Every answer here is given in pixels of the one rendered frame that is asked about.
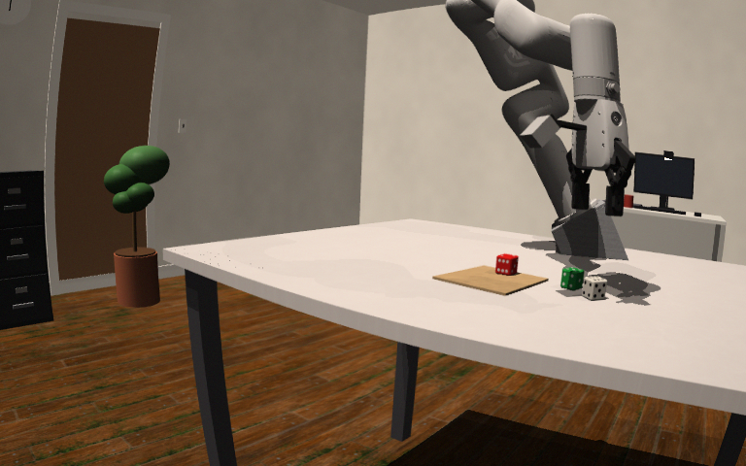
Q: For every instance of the tan mat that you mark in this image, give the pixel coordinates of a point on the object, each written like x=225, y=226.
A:
x=485, y=278

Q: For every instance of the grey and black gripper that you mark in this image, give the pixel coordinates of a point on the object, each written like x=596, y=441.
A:
x=594, y=149

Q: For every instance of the green die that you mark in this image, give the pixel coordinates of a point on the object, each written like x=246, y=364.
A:
x=572, y=278

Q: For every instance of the red die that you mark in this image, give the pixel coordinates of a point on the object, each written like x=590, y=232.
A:
x=506, y=264

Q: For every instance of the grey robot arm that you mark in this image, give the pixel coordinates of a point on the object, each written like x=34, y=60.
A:
x=533, y=113

